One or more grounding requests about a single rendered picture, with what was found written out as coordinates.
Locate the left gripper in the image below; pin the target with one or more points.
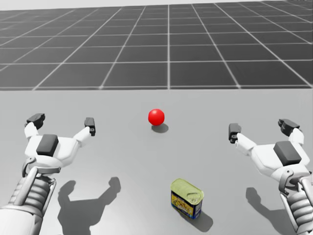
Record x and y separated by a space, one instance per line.
66 149

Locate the green and blue rectangular can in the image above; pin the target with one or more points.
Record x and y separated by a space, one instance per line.
185 198

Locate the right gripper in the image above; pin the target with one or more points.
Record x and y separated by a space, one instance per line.
265 159

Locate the small round ball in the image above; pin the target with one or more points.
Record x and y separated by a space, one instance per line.
156 117

